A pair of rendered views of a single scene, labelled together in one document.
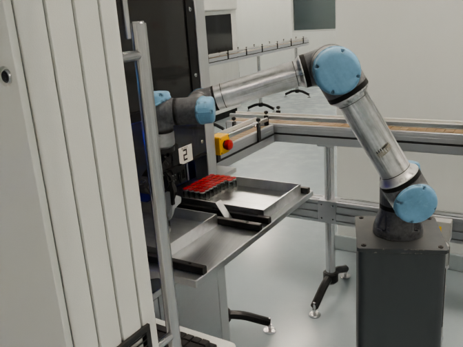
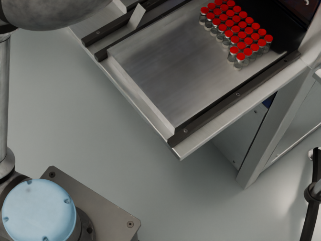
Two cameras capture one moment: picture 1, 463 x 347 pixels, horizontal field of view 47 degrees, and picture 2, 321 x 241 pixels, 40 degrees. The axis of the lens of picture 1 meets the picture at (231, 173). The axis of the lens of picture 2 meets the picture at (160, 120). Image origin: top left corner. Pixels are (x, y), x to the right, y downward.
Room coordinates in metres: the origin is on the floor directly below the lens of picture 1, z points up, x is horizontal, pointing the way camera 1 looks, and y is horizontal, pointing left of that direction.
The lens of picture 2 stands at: (1.78, -0.65, 1.76)
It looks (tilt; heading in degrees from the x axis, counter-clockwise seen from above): 62 degrees down; 107
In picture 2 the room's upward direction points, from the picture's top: 2 degrees clockwise
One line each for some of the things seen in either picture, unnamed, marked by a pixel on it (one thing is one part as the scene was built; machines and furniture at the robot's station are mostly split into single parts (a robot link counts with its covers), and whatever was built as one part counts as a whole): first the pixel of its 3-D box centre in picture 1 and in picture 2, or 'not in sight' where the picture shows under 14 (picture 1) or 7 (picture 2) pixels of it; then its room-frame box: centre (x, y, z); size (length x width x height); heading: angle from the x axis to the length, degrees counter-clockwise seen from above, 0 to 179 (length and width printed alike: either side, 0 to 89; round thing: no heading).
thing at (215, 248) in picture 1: (198, 218); (166, 10); (1.55, 0.11, 0.87); 0.70 x 0.48 x 0.02; 147
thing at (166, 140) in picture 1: (160, 139); not in sight; (1.45, 0.19, 1.15); 0.08 x 0.08 x 0.05
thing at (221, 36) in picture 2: (215, 189); (224, 36); (1.72, 0.06, 0.90); 0.18 x 0.02 x 0.05; 147
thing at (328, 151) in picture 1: (329, 215); not in sight; (2.50, -0.49, 0.46); 0.09 x 0.09 x 0.77; 57
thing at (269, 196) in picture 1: (238, 195); (196, 55); (1.67, -0.02, 0.90); 0.34 x 0.26 x 0.04; 57
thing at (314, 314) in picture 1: (331, 283); not in sight; (2.50, -0.49, 0.07); 0.50 x 0.08 x 0.14; 147
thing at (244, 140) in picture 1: (227, 142); not in sight; (2.32, 0.01, 0.92); 0.69 x 0.16 x 0.16; 147
